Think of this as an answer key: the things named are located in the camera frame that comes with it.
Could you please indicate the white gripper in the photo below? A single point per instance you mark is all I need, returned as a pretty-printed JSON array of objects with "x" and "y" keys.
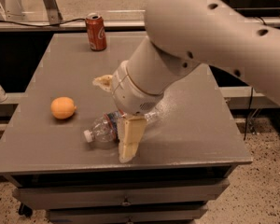
[{"x": 130, "y": 93}]

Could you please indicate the clear plastic water bottle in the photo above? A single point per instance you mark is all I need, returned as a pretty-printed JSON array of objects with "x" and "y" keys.
[{"x": 103, "y": 133}]

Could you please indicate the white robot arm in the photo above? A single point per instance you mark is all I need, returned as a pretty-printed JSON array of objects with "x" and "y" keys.
[{"x": 181, "y": 35}]

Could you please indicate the orange lemon fruit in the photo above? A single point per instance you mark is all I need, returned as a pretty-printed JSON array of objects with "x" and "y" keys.
[{"x": 63, "y": 108}]

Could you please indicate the red soda can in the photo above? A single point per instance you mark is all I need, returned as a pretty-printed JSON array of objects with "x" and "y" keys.
[{"x": 96, "y": 31}]

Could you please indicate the metal frame rail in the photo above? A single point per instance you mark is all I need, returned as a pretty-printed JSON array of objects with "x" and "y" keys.
[{"x": 70, "y": 14}]

